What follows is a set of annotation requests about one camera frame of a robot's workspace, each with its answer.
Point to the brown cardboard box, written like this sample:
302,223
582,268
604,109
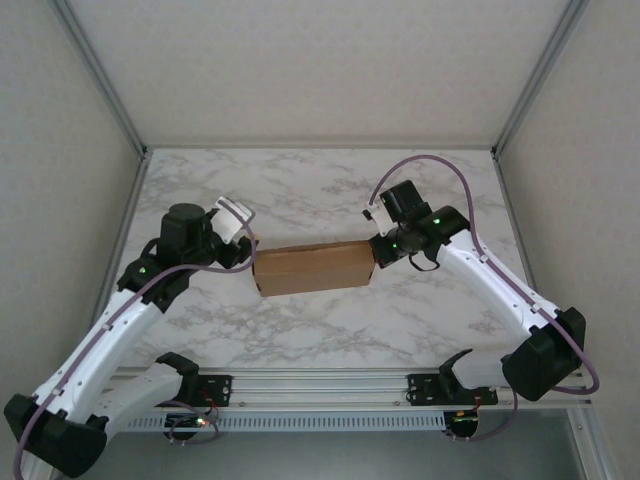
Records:
315,270

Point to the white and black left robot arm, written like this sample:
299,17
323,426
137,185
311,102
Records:
110,345

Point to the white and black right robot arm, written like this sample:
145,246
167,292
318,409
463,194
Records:
500,295

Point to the aluminium left side rail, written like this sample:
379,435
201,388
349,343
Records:
117,240

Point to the aluminium rail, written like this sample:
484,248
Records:
320,147
520,240
117,240

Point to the aluminium back rail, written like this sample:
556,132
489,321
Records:
320,147

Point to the aluminium right side rail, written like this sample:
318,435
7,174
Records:
520,240

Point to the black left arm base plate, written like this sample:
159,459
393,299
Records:
217,390

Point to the aluminium frame beam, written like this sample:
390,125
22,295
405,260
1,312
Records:
325,387

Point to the aluminium left frame post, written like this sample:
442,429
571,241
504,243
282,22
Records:
102,75

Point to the aluminium frame post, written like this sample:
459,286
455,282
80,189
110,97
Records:
102,75
542,75

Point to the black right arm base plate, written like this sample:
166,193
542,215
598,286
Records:
425,390

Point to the aluminium right frame post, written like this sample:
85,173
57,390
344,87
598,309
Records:
542,75

